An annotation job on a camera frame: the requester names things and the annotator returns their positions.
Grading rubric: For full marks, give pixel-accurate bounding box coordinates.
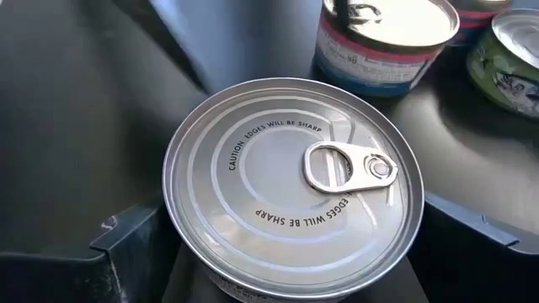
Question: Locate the teal label tuna can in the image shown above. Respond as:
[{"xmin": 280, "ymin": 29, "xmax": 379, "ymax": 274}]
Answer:
[{"xmin": 162, "ymin": 77, "xmax": 425, "ymax": 303}]

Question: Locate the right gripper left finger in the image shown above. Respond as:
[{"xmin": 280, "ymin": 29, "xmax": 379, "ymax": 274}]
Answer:
[{"xmin": 0, "ymin": 200, "xmax": 173, "ymax": 303}]

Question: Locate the black table mat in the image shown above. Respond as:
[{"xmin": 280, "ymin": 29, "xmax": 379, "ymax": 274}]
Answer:
[{"xmin": 0, "ymin": 0, "xmax": 539, "ymax": 303}]

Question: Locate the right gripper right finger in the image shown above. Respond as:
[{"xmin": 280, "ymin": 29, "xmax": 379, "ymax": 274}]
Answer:
[{"xmin": 407, "ymin": 191, "xmax": 539, "ymax": 303}]

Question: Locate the Wild Planet salmon can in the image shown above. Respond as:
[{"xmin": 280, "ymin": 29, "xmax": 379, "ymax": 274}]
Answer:
[
  {"xmin": 312, "ymin": 0, "xmax": 461, "ymax": 98},
  {"xmin": 448, "ymin": 0, "xmax": 513, "ymax": 47}
]

